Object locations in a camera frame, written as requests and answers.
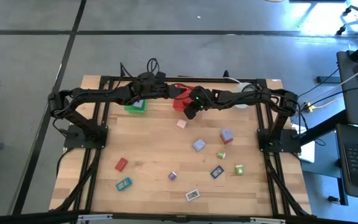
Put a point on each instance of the small purple wall charger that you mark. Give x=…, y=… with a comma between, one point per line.
x=172, y=175

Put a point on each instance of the blue digital clock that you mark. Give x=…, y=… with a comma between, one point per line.
x=217, y=171

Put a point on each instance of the white digital clock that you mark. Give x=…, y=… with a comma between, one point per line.
x=192, y=195

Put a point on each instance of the green plastic basket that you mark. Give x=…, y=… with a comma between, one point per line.
x=134, y=109

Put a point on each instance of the silver metal bracket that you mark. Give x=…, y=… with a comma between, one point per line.
x=93, y=217
x=267, y=220

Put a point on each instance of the teal digital clock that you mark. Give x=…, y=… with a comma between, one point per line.
x=123, y=183

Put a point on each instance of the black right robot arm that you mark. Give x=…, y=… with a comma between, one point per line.
x=259, y=95

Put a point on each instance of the black frame clamp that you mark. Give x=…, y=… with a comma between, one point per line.
x=226, y=73

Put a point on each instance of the black side desk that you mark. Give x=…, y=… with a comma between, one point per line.
x=353, y=102

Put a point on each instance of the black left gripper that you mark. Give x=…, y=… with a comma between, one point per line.
x=176, y=91

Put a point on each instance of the pink wall charger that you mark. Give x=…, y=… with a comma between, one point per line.
x=181, y=124

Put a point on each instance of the white paper sheet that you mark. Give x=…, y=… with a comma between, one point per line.
x=309, y=152

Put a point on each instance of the red plastic basket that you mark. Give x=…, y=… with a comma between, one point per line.
x=179, y=105

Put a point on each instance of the green wall charger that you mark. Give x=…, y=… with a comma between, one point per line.
x=239, y=169
x=221, y=155

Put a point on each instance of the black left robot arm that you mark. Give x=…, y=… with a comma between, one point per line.
x=82, y=93

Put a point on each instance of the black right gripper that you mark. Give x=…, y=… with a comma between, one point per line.
x=202, y=96

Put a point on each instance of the white cylindrical lamp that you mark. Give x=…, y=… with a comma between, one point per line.
x=239, y=106

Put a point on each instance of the red digital clock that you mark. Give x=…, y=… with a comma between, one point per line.
x=121, y=164

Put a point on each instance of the black aluminium table frame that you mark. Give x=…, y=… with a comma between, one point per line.
x=270, y=186

